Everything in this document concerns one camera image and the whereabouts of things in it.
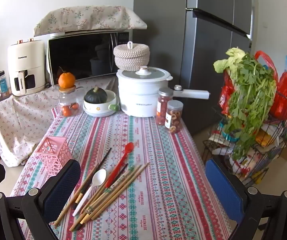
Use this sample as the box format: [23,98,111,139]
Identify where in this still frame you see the dark wooden chopstick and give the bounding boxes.
[80,149,112,198]
[71,163,128,209]

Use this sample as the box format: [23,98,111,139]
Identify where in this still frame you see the striped patterned tablecloth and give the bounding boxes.
[10,105,234,240]

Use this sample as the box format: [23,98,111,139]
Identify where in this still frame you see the leafy green vegetables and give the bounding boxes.
[213,47,277,160]

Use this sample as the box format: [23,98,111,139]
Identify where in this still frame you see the orange tangerine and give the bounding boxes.
[58,66,76,89]

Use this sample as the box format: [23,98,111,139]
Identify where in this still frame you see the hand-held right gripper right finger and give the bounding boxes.
[205,158,287,240]

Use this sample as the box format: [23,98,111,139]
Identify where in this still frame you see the black wire rack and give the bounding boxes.
[202,67,287,185]

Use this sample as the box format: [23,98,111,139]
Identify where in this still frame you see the white electric cooking pot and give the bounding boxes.
[116,66,211,117]

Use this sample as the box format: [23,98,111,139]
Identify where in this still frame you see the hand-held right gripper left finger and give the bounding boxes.
[0,159,81,240]

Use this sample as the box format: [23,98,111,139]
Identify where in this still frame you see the dark green pumpkin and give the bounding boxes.
[84,86,108,104]

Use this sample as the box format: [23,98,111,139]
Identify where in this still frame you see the printed bamboo chopstick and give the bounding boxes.
[81,169,135,214]

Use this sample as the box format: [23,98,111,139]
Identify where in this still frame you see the small-flower white cloth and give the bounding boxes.
[0,76,119,167]

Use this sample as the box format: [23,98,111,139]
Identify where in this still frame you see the black microwave oven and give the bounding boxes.
[46,29,134,85]

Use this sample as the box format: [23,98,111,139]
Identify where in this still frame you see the glass jar with wooden lid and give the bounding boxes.
[58,86,81,117]

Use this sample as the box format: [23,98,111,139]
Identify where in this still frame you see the brown wooden chopstick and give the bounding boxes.
[54,170,95,226]

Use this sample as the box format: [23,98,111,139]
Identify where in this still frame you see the grey refrigerator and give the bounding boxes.
[134,0,261,140]

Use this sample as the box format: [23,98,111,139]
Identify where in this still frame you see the pink lattice utensil holder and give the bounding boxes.
[35,136,73,175]

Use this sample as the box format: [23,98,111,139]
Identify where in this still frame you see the tall jar of red snacks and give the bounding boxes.
[155,88,175,126]

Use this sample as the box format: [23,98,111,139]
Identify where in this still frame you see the cream air fryer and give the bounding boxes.
[7,38,46,97]

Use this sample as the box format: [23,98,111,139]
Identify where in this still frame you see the red plastic spoon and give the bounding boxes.
[105,142,135,188]

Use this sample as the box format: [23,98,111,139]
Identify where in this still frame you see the woven lidded basket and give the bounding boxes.
[113,41,151,70]

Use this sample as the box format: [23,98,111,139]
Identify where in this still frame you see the blue-label plastic jar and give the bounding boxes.
[0,70,11,100]

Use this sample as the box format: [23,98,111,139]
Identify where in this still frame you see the floral branch-print cloth cover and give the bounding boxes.
[33,6,147,37]

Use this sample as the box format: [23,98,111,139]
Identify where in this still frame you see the white plastic spoon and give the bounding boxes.
[72,169,107,217]

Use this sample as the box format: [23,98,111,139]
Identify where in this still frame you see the red snack packet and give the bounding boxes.
[218,70,234,115]

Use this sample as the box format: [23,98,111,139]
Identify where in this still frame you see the white pan with green handle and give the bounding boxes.
[83,90,120,117]

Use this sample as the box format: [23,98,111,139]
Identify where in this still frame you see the jar of dried fruit rings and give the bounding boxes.
[165,100,184,134]

